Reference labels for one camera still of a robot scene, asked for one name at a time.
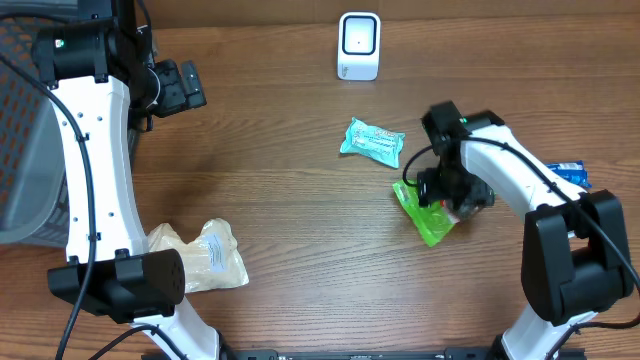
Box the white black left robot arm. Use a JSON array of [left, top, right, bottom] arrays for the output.
[[32, 1, 230, 359]]

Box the dark grey plastic basket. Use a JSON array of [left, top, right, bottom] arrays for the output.
[[0, 0, 141, 249]]

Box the green clear snack bag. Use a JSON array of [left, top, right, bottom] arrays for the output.
[[393, 180, 469, 247]]

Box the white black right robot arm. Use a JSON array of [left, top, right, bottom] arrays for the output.
[[412, 101, 639, 359]]

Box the teal wet wipes pack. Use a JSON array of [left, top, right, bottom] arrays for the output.
[[339, 117, 405, 169]]

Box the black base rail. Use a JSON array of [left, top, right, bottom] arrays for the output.
[[142, 344, 586, 360]]

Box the blue snack bar wrapper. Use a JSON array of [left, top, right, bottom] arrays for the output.
[[546, 160, 592, 189]]

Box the beige clear plastic bag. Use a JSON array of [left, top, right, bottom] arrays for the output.
[[147, 218, 249, 293]]

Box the white barcode scanner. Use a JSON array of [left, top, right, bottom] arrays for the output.
[[337, 12, 381, 81]]

